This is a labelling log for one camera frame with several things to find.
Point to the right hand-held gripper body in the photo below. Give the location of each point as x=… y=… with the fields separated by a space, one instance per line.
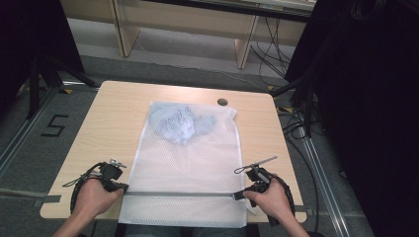
x=260 y=177

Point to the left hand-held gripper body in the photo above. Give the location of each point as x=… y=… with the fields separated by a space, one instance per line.
x=110 y=173

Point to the white mesh laundry bag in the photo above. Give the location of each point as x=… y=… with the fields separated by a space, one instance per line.
x=187 y=171

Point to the person's right hand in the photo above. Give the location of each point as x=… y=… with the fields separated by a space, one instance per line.
x=270 y=200

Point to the person's left hand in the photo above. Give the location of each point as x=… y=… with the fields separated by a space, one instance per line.
x=94 y=197

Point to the light blue garment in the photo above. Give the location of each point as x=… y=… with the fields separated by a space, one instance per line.
x=181 y=125

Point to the black metal stand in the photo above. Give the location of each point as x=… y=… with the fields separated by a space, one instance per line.
x=308 y=105
x=34 y=85

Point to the black curtain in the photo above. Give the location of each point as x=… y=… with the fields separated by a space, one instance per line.
x=369 y=98
x=29 y=39

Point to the wooden shelf unit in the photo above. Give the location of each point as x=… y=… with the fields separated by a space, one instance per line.
x=184 y=19

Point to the metal floor rail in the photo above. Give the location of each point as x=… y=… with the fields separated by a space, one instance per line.
x=322 y=184
x=19 y=135

